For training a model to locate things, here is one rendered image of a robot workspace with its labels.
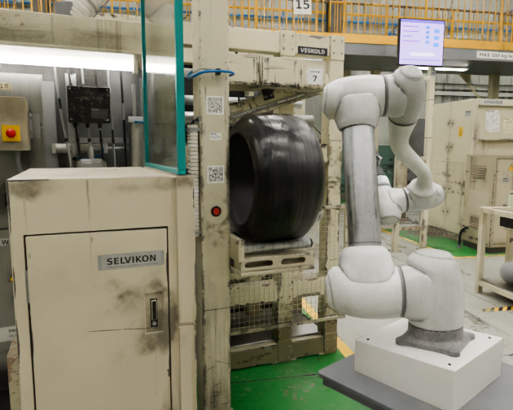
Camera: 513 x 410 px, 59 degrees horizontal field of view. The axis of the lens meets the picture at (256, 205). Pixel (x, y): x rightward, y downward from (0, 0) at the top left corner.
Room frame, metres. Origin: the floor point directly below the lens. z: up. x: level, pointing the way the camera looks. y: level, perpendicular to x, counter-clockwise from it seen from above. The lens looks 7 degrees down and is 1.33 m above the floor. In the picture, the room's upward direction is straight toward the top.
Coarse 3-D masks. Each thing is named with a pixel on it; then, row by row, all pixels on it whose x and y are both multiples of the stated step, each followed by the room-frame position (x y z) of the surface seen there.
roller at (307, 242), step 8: (280, 240) 1.99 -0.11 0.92; (288, 240) 2.00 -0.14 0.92; (296, 240) 2.01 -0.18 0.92; (304, 240) 2.02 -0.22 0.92; (248, 248) 1.91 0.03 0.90; (256, 248) 1.92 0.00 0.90; (264, 248) 1.94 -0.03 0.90; (272, 248) 1.95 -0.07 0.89; (280, 248) 1.97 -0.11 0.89; (288, 248) 1.99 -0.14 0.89; (296, 248) 2.01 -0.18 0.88
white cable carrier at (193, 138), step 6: (192, 126) 1.91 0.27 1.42; (192, 138) 1.91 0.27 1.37; (192, 144) 1.91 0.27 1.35; (192, 150) 1.91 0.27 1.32; (192, 156) 1.91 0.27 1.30; (192, 162) 1.91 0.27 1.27; (192, 168) 1.91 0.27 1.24; (198, 168) 1.92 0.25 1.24; (192, 174) 1.91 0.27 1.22; (198, 180) 1.92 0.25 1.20; (198, 186) 1.92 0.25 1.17; (198, 192) 1.92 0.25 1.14; (198, 198) 1.92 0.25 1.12; (198, 210) 1.92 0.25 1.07; (198, 216) 1.92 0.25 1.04; (198, 228) 1.92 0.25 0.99; (198, 234) 1.92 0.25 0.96
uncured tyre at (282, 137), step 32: (256, 128) 1.92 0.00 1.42; (288, 128) 1.94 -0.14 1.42; (256, 160) 1.86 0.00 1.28; (288, 160) 1.84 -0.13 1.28; (320, 160) 1.90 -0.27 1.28; (256, 192) 1.85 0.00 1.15; (288, 192) 1.83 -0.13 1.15; (320, 192) 1.89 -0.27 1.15; (256, 224) 1.89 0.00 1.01; (288, 224) 1.89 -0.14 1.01
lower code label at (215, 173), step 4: (208, 168) 1.93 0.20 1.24; (212, 168) 1.93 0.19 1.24; (216, 168) 1.94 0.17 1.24; (220, 168) 1.94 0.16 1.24; (208, 172) 1.93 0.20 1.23; (212, 172) 1.93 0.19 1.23; (216, 172) 1.94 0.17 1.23; (220, 172) 1.94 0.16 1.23; (208, 176) 1.93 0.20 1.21; (212, 176) 1.93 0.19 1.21; (216, 176) 1.94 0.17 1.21; (220, 176) 1.94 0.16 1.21; (208, 180) 1.93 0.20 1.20; (212, 180) 1.93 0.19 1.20; (216, 180) 1.94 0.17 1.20; (220, 180) 1.94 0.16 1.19
